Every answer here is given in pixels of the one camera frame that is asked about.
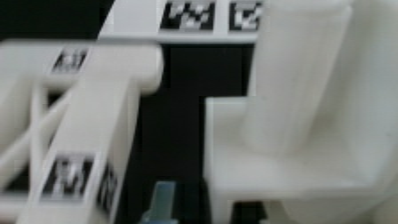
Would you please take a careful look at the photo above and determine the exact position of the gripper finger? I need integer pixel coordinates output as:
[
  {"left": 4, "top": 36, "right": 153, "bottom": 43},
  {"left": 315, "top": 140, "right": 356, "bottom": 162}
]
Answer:
[{"left": 141, "top": 181, "right": 178, "bottom": 224}]

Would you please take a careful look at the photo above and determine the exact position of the white chair seat part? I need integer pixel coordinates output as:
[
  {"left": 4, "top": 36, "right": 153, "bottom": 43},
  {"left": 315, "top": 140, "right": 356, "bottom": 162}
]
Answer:
[{"left": 203, "top": 0, "right": 398, "bottom": 224}]

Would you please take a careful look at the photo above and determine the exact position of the white chair back frame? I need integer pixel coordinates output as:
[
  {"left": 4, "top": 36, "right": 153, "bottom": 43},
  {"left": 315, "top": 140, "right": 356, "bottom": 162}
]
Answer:
[{"left": 0, "top": 40, "right": 164, "bottom": 224}]

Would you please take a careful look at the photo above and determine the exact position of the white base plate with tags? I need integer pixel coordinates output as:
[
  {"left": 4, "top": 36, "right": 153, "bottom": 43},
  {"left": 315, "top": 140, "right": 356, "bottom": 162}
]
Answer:
[{"left": 100, "top": 0, "right": 265, "bottom": 44}]

